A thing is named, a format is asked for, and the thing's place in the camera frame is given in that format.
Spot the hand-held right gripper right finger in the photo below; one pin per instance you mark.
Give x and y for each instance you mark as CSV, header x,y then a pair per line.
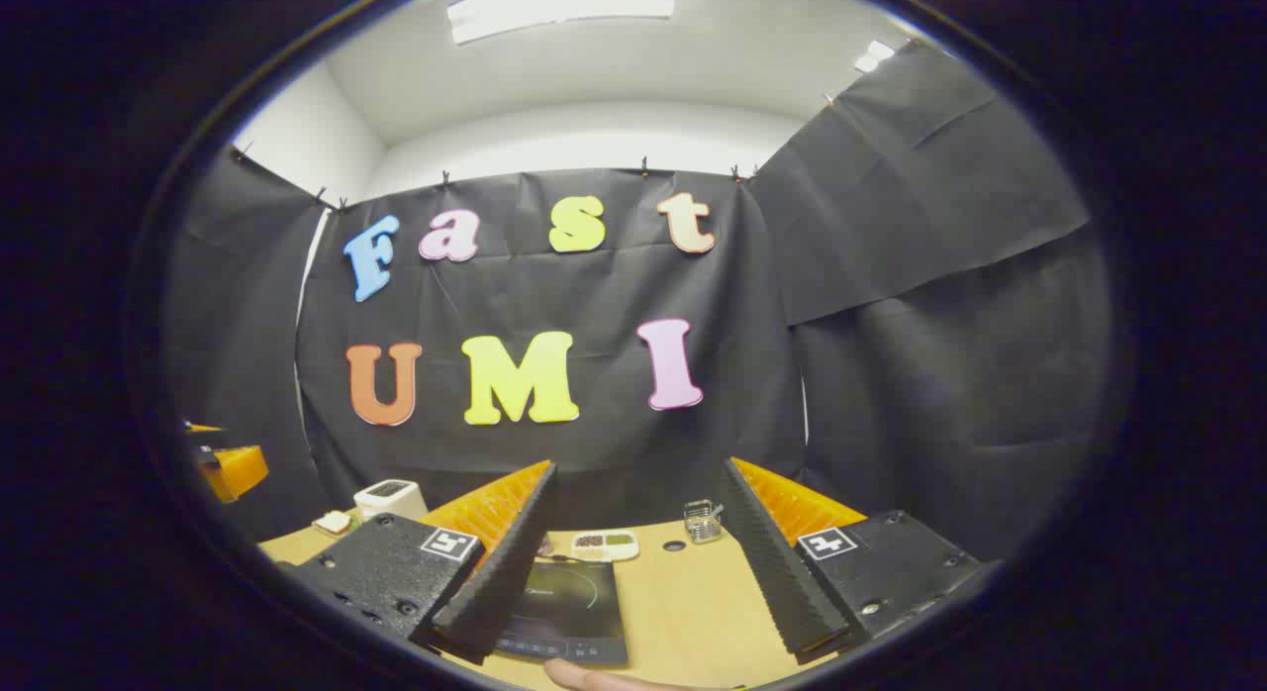
x,y
777,562

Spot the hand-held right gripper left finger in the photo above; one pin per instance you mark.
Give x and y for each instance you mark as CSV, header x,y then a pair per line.
x,y
510,562

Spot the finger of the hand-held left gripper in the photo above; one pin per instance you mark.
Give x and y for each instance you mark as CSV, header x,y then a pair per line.
x,y
243,468
203,429

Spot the black induction cooktop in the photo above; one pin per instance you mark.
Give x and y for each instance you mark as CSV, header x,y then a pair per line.
x,y
574,602

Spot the white divided dish of beans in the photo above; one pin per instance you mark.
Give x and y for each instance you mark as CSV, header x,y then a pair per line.
x,y
605,544

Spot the sandwich with lettuce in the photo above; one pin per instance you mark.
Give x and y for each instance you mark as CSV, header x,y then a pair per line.
x,y
334,522

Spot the white toaster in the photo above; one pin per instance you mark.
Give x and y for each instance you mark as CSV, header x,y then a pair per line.
x,y
391,500

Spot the black backdrop cloth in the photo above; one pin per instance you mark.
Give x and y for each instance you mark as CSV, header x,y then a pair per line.
x,y
594,295

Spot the small ceiling light panel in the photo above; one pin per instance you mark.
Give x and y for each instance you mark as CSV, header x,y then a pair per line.
x,y
875,55

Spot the long ceiling light panel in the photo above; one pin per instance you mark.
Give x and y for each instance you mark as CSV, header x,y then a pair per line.
x,y
559,6

